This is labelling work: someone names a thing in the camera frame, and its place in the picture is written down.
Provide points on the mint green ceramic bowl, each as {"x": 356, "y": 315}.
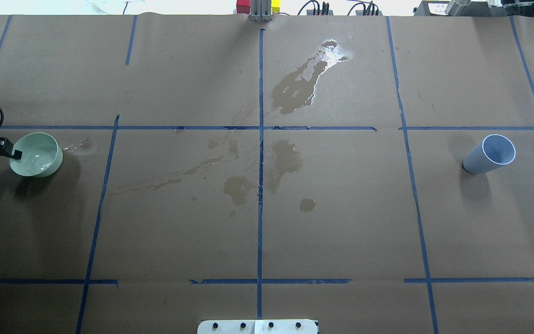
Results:
{"x": 41, "y": 156}

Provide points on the blue plastic cup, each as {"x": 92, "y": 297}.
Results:
{"x": 493, "y": 152}

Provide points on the yellow cube block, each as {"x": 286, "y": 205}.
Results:
{"x": 275, "y": 5}

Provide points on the white mounting pillar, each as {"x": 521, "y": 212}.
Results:
{"x": 259, "y": 326}

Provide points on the steel cylinder cup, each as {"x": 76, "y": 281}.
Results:
{"x": 457, "y": 7}

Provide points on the aluminium frame post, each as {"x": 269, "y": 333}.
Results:
{"x": 261, "y": 11}

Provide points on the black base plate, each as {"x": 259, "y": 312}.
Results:
{"x": 475, "y": 9}

